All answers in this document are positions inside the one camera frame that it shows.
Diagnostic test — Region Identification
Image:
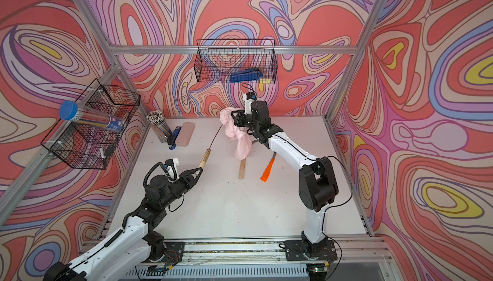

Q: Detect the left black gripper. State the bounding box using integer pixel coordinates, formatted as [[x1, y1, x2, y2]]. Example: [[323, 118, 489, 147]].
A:
[[158, 168, 202, 211]]

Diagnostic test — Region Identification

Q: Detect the pink rag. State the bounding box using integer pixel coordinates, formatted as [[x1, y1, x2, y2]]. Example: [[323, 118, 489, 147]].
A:
[[219, 107, 252, 160]]

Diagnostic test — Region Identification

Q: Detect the wooden handled sickle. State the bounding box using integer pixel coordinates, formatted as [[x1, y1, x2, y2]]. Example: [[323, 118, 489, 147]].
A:
[[238, 158, 247, 180], [199, 126, 222, 169]]

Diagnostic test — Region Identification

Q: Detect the orange handled sickle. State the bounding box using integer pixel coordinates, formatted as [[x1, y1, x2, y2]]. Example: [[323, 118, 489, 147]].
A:
[[261, 152, 277, 182]]

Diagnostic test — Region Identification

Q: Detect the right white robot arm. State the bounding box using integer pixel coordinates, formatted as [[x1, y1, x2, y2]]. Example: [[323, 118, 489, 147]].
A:
[[231, 100, 339, 246]]

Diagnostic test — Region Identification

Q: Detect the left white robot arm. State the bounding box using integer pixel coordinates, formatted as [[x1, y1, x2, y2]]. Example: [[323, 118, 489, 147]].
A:
[[43, 164, 204, 280]]

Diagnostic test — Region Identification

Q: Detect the pink case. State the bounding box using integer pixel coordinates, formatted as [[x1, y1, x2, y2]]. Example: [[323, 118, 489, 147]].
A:
[[175, 123, 195, 147]]

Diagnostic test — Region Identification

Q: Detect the yellow item in basket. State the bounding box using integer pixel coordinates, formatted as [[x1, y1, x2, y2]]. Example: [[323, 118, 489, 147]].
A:
[[258, 78, 272, 84]]

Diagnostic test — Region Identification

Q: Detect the blue stapler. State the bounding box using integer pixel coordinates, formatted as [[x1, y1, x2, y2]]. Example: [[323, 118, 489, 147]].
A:
[[167, 126, 182, 150]]

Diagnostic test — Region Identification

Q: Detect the blue tool in basket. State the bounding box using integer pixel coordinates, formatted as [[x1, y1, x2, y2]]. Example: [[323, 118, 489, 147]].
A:
[[229, 68, 264, 83]]

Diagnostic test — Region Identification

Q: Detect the cup of pencils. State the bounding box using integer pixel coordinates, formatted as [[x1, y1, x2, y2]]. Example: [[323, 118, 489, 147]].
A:
[[146, 110, 172, 143]]

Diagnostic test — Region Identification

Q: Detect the clear tube blue cap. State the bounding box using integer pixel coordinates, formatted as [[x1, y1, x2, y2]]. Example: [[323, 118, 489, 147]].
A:
[[59, 101, 124, 133]]

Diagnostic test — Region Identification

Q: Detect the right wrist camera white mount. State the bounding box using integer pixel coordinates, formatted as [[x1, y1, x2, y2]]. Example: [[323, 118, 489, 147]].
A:
[[243, 92, 257, 115]]

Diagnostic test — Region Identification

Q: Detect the black wire basket back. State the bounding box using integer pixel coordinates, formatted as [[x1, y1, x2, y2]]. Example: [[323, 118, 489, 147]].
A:
[[194, 38, 278, 84]]

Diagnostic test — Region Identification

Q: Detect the black wire basket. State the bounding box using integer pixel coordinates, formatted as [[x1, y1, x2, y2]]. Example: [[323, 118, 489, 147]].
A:
[[194, 38, 278, 84], [41, 79, 141, 170]]

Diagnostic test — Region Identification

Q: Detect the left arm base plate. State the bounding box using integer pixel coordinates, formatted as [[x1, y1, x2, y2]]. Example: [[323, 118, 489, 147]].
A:
[[144, 241, 185, 264]]

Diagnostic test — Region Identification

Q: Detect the black wire basket left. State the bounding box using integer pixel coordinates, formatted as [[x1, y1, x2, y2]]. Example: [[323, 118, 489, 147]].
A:
[[41, 79, 141, 170]]

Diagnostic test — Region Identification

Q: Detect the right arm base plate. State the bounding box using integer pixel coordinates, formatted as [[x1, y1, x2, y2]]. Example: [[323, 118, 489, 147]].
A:
[[280, 238, 338, 263]]

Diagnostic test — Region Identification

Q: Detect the aluminium rail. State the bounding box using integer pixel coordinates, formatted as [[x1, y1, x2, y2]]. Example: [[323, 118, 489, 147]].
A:
[[76, 235, 397, 281]]

